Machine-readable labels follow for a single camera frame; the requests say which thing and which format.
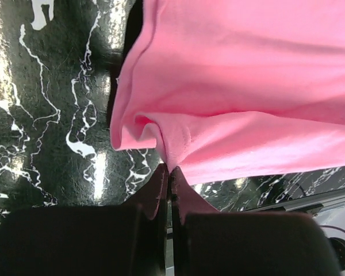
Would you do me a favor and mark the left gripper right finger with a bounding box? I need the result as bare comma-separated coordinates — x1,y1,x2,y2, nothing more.
171,168,341,275

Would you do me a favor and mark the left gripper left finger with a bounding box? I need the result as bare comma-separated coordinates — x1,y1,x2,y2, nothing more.
0,164,169,275

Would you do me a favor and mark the pink t shirt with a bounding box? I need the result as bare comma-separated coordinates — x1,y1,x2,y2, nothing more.
109,0,345,186

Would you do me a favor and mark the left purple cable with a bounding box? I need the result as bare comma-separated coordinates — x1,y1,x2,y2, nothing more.
320,224,345,245

